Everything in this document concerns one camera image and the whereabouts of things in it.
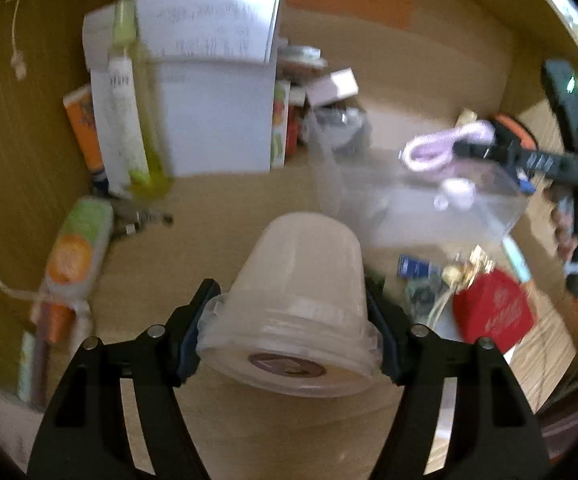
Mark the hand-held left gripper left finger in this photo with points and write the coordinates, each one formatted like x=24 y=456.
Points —
x=192 y=350

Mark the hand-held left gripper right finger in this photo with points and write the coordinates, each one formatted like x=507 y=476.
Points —
x=382 y=332

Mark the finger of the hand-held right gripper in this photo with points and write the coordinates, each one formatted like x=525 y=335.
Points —
x=499 y=155

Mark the small blue box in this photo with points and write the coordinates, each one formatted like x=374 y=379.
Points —
x=414 y=266

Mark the translucent plastic tub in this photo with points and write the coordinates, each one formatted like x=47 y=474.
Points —
x=299 y=270

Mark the clear plastic storage bin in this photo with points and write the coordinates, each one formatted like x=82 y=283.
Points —
x=394 y=210

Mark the person's right hand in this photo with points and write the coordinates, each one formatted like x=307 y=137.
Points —
x=564 y=242

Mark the black orange zip case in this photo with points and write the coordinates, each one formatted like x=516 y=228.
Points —
x=516 y=130

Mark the teal white pen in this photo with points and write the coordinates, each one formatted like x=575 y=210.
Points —
x=516 y=260

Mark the bunch of keys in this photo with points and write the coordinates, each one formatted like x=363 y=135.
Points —
x=136 y=220

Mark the green orange packet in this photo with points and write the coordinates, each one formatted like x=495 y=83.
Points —
x=74 y=255

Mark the pile of metal trinkets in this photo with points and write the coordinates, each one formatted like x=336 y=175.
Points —
x=341 y=120

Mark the small pale pink box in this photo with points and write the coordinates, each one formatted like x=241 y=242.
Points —
x=336 y=85

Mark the fruit print box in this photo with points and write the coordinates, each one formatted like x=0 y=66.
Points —
x=280 y=130

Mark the white box with papers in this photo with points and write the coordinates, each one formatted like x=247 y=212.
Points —
x=214 y=110

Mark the orange tube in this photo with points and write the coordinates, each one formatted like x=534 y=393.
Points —
x=84 y=130

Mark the white tube with green cap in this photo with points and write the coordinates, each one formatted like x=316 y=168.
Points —
x=121 y=105

